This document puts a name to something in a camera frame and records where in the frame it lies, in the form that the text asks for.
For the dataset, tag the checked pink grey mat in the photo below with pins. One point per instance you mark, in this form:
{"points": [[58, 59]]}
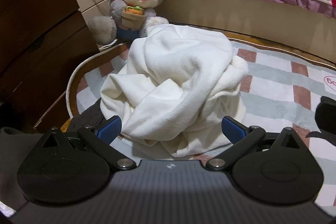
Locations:
{"points": [[275, 82]]}

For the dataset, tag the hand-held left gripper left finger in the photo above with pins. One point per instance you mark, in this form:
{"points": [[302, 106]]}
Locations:
{"points": [[110, 129]]}

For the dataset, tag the dark wooden cabinet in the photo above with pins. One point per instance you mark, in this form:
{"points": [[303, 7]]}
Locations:
{"points": [[31, 16]]}

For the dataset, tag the white fleece garment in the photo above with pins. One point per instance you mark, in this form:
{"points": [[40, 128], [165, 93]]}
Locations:
{"points": [[178, 77]]}

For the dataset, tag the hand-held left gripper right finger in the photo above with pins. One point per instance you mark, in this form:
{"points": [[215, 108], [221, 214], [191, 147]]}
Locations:
{"points": [[232, 129]]}

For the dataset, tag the beige bed base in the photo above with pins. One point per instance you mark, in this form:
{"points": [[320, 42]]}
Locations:
{"points": [[236, 11]]}

